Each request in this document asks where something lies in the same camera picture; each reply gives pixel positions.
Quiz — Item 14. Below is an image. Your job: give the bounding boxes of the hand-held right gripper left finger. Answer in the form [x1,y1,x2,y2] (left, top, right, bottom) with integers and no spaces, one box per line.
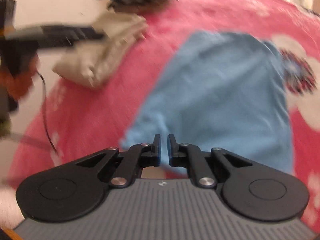
[75,134,162,188]

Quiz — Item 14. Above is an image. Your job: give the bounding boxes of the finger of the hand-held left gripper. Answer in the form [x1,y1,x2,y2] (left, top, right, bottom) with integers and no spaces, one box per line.
[7,24,105,48]

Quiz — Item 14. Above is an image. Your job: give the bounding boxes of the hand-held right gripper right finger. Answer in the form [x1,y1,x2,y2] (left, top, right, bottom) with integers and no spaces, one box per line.
[167,134,253,188]

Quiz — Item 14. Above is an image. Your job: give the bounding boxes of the light blue t-shirt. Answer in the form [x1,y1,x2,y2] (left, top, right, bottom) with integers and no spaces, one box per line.
[119,30,295,178]

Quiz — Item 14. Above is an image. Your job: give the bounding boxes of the beige folded garment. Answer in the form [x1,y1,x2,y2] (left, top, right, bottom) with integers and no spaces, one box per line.
[52,12,148,88]

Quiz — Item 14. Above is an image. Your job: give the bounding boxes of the pink floral blanket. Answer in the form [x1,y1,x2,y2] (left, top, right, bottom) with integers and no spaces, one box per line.
[7,0,320,230]

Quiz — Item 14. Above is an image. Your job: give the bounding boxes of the person's white fleece jacket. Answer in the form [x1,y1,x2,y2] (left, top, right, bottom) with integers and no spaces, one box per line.
[0,185,22,228]

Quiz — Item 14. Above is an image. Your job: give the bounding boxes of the black cable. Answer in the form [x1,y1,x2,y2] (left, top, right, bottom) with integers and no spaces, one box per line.
[37,70,60,154]

